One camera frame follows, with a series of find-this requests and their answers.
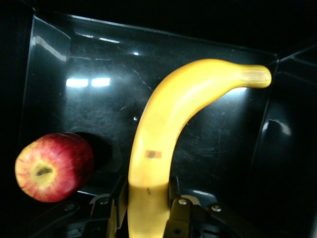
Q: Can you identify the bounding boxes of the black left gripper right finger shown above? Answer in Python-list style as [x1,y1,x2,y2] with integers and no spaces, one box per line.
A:
[164,175,294,238]

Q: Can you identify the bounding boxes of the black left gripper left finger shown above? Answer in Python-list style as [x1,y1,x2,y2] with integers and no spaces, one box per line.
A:
[24,175,130,238]

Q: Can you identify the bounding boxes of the red yellow apple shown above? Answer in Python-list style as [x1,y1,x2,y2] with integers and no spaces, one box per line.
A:
[14,132,96,204]

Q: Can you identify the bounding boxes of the yellow banana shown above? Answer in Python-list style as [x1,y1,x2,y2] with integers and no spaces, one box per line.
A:
[127,58,272,238]

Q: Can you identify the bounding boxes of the black plastic box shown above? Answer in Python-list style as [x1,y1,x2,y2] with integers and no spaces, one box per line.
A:
[0,0,317,238]

